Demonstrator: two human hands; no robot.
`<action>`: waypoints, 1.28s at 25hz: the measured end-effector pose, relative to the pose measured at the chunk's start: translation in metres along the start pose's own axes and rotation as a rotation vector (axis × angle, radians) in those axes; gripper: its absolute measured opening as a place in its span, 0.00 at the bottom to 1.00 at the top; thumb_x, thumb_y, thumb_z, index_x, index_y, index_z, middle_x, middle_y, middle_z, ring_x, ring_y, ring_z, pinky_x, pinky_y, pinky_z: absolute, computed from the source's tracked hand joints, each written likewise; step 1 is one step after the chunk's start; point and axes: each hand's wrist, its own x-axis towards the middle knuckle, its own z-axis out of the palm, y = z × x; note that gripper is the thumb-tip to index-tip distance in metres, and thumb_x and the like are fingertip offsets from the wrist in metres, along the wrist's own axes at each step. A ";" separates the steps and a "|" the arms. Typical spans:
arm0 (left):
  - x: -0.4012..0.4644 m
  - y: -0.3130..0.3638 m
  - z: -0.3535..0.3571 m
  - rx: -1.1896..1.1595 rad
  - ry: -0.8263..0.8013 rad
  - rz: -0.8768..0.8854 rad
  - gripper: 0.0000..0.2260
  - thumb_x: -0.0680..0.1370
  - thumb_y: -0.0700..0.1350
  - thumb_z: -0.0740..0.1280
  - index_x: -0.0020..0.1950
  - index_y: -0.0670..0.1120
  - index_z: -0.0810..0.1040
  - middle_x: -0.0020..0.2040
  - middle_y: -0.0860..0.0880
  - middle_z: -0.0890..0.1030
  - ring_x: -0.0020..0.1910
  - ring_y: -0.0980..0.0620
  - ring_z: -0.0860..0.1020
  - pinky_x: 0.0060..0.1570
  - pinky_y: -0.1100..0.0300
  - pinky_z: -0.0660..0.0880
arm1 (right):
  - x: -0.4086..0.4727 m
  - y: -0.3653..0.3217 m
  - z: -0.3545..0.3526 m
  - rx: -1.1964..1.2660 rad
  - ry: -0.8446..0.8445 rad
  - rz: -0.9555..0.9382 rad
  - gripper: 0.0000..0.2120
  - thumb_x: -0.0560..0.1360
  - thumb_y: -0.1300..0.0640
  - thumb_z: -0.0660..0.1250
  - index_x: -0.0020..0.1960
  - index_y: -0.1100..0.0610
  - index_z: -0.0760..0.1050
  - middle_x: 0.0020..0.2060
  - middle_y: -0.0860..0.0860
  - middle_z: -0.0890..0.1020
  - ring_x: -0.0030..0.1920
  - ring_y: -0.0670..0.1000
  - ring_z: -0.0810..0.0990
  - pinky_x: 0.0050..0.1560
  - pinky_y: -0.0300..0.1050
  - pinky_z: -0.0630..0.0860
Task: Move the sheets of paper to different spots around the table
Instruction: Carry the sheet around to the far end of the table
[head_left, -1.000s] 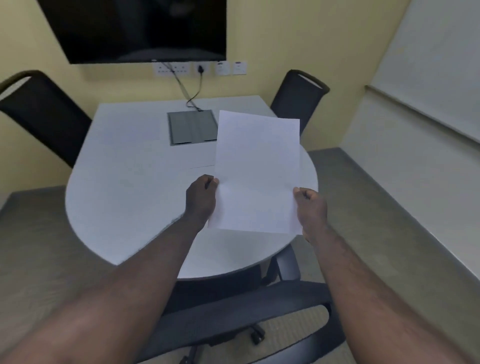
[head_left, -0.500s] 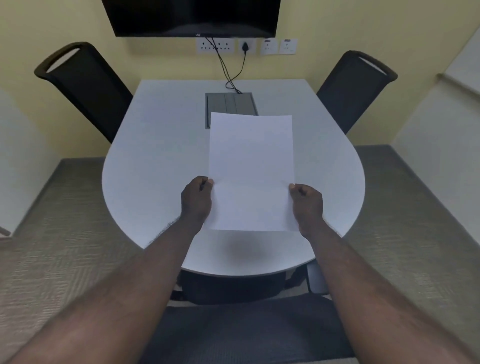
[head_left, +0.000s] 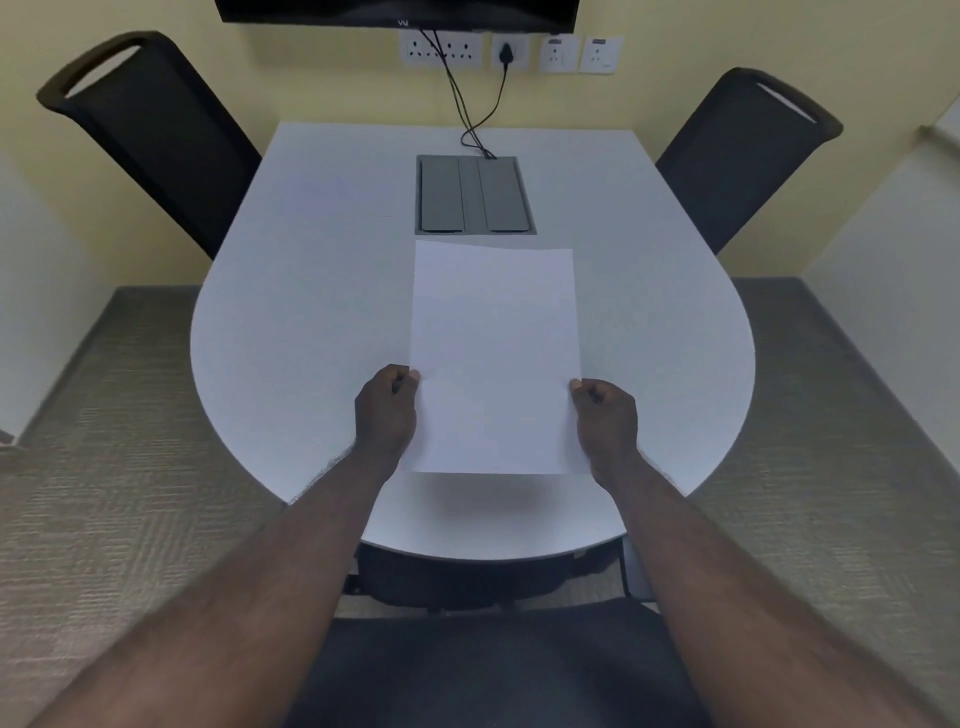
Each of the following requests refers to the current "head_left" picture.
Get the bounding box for person's left hand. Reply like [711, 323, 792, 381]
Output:
[353, 364, 422, 468]

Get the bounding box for person's right hand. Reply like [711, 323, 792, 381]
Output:
[569, 378, 640, 483]

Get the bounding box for white paper sheet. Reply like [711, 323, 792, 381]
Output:
[409, 240, 591, 477]

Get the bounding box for person's right forearm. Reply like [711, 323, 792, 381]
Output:
[591, 450, 935, 728]

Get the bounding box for person's left forearm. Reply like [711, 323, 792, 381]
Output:
[30, 438, 406, 728]

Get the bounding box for black mesh chair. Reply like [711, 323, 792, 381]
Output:
[36, 30, 264, 261]
[655, 66, 845, 256]

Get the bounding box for person's dark trousers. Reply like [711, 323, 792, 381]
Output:
[281, 598, 695, 728]

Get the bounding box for grey table cable box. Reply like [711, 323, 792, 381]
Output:
[415, 154, 538, 237]

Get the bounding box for black power cable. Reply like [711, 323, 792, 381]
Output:
[460, 63, 513, 151]

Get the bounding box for black television cable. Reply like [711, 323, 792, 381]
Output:
[418, 29, 498, 162]

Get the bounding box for white double wall socket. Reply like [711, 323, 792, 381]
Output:
[400, 30, 483, 73]

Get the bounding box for white single wall socket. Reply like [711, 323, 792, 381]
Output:
[490, 33, 531, 73]

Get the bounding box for black wall television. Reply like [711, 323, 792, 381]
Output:
[214, 0, 581, 35]

